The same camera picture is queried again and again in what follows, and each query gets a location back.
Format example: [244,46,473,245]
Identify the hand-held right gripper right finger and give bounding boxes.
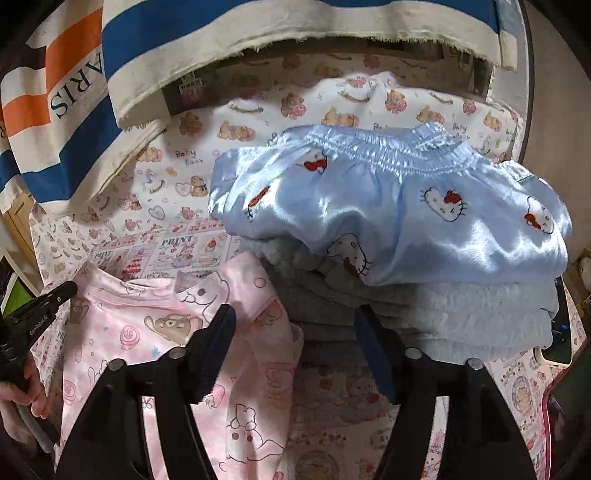
[353,304,539,480]

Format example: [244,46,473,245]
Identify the pink cartoon print pants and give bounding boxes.
[28,251,305,480]

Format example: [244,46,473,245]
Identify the white shelf unit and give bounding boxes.
[0,249,42,317]

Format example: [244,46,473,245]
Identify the wooden door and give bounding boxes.
[0,189,47,259]

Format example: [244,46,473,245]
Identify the person's left hand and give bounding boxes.
[0,355,52,446]

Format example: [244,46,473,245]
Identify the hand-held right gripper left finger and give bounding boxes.
[55,305,238,480]

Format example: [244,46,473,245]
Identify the striped curtain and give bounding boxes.
[0,0,518,213]

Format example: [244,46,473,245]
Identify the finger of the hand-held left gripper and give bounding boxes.
[34,281,78,315]

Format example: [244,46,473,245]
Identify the grey fleece pants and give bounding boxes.
[238,235,559,365]

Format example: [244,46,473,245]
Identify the phone in white case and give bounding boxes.
[533,277,573,367]

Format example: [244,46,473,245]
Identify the dark tablet in pink case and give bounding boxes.
[542,364,591,480]

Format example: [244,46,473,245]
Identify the blue satin cat print pants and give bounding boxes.
[209,122,573,288]

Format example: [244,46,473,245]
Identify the white bear print bedsheet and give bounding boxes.
[30,53,525,282]

